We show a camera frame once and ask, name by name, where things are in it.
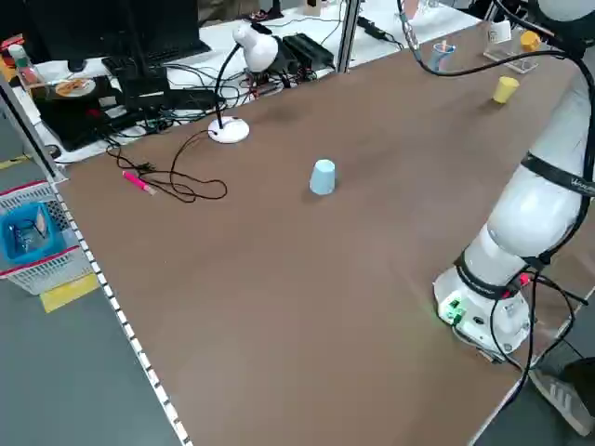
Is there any light blue plastic cup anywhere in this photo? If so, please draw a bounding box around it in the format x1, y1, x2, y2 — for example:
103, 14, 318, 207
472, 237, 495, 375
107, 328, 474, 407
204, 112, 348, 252
309, 159, 337, 197

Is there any yellow plastic cup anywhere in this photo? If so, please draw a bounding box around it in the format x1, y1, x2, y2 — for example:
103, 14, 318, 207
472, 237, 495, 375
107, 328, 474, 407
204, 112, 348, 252
492, 76, 521, 105

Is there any pink marker pen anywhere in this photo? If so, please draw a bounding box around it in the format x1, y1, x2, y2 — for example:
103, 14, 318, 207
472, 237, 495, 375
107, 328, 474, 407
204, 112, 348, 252
121, 170, 158, 197

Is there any black power supply unit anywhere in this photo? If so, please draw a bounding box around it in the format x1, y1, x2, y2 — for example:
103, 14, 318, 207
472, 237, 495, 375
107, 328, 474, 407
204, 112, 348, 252
282, 33, 337, 69

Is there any white desk lamp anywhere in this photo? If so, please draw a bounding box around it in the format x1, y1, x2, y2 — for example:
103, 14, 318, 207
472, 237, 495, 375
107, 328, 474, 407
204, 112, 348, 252
206, 23, 281, 145

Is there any black power strip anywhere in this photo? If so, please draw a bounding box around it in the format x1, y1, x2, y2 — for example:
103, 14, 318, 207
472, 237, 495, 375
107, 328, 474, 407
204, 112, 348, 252
356, 16, 388, 41

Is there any clear measuring beaker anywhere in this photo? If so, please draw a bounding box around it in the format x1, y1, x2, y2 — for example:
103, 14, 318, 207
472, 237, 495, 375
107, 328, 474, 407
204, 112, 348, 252
430, 40, 458, 72

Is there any black keyboard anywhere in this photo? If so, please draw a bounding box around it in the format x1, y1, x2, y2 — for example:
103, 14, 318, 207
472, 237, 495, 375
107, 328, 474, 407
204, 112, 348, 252
100, 44, 192, 81

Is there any black monitor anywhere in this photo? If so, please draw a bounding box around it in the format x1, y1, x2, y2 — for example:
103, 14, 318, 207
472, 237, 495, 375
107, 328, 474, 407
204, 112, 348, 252
25, 0, 213, 73

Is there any blue plastic box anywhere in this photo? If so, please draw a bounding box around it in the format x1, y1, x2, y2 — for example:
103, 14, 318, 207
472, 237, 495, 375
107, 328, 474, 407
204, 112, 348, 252
0, 202, 66, 267

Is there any white plastic basket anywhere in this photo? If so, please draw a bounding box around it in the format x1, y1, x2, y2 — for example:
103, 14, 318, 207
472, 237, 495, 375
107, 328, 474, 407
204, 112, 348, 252
0, 179, 101, 296

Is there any person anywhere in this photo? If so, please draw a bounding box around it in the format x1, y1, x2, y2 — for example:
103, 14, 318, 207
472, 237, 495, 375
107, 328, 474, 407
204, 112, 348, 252
528, 355, 595, 439

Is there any black lamp cable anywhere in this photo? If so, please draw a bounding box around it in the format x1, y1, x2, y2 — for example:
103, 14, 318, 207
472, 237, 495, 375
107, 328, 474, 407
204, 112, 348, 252
106, 128, 229, 203

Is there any grey aluminium frame post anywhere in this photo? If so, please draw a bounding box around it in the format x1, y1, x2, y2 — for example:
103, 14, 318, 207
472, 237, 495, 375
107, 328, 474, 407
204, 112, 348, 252
0, 73, 69, 183
335, 0, 360, 74

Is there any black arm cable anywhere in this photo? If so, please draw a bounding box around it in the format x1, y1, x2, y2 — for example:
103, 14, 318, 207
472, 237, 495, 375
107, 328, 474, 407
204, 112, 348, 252
396, 0, 585, 76

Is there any black base cable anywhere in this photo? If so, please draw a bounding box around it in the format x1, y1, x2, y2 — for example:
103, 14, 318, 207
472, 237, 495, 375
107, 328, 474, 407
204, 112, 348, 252
490, 271, 591, 373

